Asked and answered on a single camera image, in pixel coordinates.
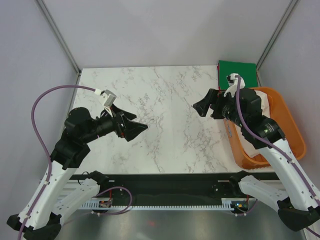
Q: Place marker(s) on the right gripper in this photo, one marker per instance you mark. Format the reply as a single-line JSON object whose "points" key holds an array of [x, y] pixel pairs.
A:
{"points": [[213, 96]]}

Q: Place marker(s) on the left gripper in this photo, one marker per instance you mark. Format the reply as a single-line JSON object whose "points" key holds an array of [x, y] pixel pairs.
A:
{"points": [[131, 129]]}

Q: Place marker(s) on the white coca-cola t-shirt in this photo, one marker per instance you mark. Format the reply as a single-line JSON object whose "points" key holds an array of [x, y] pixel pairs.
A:
{"points": [[248, 148]]}

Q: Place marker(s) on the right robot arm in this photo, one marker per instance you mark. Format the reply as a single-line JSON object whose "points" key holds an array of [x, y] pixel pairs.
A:
{"points": [[298, 205]]}

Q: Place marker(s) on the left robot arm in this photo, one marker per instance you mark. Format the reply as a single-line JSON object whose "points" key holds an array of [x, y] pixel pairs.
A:
{"points": [[45, 214]]}

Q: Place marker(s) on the folded red t-shirt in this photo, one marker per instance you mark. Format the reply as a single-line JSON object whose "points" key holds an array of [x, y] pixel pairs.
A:
{"points": [[218, 76]]}

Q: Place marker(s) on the orange plastic basket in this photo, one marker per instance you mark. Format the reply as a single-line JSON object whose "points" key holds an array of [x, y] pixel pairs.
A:
{"points": [[281, 114]]}

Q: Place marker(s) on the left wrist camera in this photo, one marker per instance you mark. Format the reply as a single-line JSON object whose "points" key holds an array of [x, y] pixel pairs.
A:
{"points": [[107, 99]]}

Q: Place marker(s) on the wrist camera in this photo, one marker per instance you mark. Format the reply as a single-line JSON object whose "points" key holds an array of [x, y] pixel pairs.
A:
{"points": [[233, 80], [107, 99]]}

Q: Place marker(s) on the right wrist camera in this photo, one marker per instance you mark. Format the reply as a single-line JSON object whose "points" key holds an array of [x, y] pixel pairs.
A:
{"points": [[233, 80]]}

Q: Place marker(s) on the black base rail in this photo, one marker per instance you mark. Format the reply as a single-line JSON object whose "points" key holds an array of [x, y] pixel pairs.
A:
{"points": [[174, 189]]}

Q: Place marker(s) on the white slotted cable duct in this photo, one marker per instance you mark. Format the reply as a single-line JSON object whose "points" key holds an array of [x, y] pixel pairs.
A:
{"points": [[226, 204]]}

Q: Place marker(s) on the right aluminium frame post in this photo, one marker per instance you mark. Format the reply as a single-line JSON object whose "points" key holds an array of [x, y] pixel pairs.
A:
{"points": [[281, 24]]}

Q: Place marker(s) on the aluminium frame post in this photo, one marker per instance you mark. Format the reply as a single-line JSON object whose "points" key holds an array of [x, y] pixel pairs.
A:
{"points": [[57, 33], [281, 24]]}

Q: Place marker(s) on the left aluminium frame post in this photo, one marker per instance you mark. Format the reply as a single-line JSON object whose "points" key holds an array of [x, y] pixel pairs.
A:
{"points": [[57, 33]]}

